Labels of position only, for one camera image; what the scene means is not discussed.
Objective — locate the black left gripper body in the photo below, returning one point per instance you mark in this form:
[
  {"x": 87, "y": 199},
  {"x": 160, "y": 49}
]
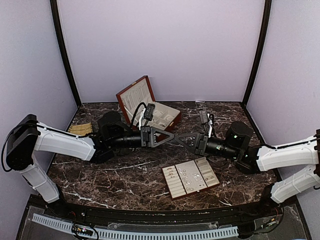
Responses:
[{"x": 146, "y": 139}]

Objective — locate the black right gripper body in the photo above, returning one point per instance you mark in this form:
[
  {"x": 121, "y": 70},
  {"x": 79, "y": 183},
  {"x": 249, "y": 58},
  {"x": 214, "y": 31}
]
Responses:
[{"x": 200, "y": 151}]

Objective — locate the red wooden jewelry box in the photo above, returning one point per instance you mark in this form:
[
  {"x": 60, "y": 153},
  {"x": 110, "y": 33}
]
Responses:
[{"x": 140, "y": 91}]

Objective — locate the red jewelry tray insert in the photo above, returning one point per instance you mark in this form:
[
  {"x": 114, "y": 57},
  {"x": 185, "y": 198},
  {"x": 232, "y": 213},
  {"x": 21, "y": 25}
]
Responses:
[{"x": 189, "y": 177}]

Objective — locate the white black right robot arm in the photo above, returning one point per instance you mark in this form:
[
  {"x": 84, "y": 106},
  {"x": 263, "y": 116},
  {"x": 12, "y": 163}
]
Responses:
[{"x": 262, "y": 158}]

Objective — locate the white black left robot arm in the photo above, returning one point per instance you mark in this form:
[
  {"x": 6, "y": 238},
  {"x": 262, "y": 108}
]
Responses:
[{"x": 30, "y": 135}]

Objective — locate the woven bamboo tray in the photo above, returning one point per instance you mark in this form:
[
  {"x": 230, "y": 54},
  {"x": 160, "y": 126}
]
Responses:
[{"x": 81, "y": 129}]

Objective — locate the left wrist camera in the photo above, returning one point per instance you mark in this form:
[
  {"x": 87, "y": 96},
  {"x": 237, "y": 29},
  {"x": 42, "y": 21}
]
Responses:
[{"x": 146, "y": 114}]

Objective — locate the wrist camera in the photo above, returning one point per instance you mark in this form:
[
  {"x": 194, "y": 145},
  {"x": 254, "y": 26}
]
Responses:
[
  {"x": 207, "y": 121},
  {"x": 146, "y": 114}
]

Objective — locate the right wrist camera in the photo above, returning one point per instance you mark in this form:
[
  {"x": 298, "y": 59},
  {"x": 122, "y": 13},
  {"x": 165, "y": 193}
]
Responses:
[{"x": 207, "y": 121}]

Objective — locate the white slotted cable duct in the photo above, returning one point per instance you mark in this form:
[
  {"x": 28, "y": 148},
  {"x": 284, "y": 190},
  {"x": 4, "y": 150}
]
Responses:
[{"x": 133, "y": 232}]

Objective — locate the black front table rail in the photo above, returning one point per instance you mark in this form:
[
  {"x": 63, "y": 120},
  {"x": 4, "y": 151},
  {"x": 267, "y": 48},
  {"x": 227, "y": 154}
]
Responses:
[{"x": 102, "y": 216}]

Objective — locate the left black frame post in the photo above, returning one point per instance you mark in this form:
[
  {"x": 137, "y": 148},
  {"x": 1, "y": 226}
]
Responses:
[{"x": 63, "y": 52}]

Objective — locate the black frame post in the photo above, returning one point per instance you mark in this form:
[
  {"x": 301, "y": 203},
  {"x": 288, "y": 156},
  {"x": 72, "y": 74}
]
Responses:
[
  {"x": 63, "y": 52},
  {"x": 258, "y": 53}
]

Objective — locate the right black frame post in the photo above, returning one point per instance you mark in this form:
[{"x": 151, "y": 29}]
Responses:
[{"x": 258, "y": 53}]

